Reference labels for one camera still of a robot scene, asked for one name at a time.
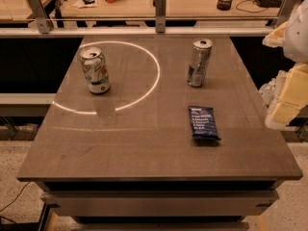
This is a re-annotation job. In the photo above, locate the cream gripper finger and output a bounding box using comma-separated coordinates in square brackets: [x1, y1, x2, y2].
[265, 63, 308, 130]
[262, 22, 287, 48]

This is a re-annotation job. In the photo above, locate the silver blue redbull can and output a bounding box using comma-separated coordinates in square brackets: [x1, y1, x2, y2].
[187, 38, 213, 88]

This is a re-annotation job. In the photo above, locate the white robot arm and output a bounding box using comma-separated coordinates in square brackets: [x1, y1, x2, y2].
[263, 1, 308, 130]

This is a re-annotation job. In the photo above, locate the blue rxbar blueberry wrapper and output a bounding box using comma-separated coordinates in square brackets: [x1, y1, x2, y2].
[189, 106, 220, 141]

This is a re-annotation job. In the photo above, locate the green white soda can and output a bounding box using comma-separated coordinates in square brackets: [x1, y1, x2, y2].
[80, 47, 111, 94]

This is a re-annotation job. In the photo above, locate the clear sanitizer bottle left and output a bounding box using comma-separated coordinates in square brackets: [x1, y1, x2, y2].
[259, 78, 276, 106]

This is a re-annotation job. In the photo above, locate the black mesh pen cup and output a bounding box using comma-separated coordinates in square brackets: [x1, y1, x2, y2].
[217, 0, 233, 11]

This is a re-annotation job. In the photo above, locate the right metal bracket post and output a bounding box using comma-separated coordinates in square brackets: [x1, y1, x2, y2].
[271, 0, 297, 28]

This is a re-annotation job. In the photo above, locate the metal bracket post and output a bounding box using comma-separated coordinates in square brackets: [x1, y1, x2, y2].
[27, 0, 54, 34]
[271, 0, 297, 28]
[155, 0, 167, 33]

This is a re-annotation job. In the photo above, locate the black cable on desk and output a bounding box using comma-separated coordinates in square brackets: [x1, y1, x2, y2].
[235, 0, 269, 13]

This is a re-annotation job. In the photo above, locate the middle metal bracket post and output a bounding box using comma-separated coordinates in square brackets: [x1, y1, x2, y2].
[155, 0, 167, 33]

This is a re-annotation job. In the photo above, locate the left metal bracket post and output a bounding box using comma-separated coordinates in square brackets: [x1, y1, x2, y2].
[27, 0, 54, 34]

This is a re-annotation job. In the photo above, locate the black floor cable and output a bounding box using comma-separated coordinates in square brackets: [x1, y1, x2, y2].
[0, 181, 31, 231]

